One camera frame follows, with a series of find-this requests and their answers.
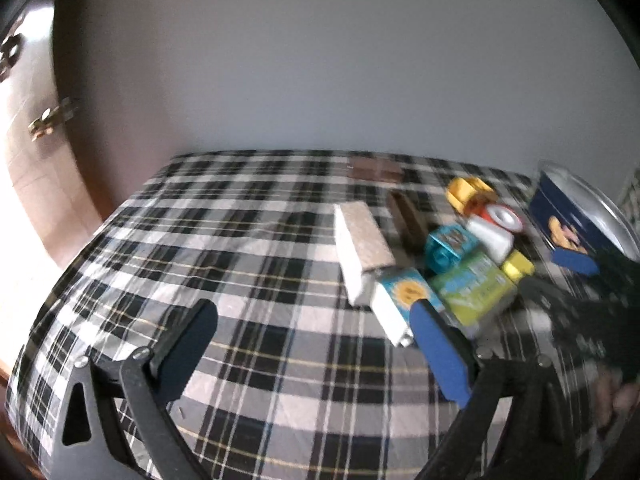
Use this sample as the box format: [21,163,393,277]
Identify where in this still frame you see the brass door knob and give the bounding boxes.
[28,98,75,142]

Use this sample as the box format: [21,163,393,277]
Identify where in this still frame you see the brown wooden door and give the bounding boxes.
[1,0,114,268]

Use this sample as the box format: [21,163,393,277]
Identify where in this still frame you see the sun picture toy block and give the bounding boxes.
[370,268,445,347]

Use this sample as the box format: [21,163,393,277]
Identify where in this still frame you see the small yellow block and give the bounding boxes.
[501,249,535,284]

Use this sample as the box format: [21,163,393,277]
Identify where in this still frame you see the white box with beige top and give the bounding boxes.
[334,202,396,306]

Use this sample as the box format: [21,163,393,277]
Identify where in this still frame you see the teal bear toy block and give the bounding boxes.
[425,223,480,274]

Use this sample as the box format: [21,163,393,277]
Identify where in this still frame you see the brown wallet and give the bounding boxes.
[347,156,404,183]

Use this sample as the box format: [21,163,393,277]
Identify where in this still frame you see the black white plaid tablecloth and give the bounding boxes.
[4,148,626,480]

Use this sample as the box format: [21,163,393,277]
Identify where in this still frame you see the person's hand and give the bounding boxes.
[594,366,639,428]

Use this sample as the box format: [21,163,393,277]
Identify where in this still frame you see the yellow toy block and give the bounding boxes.
[447,177,498,217]

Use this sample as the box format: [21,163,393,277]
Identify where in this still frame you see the blue cookie tin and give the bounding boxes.
[528,162,639,262]

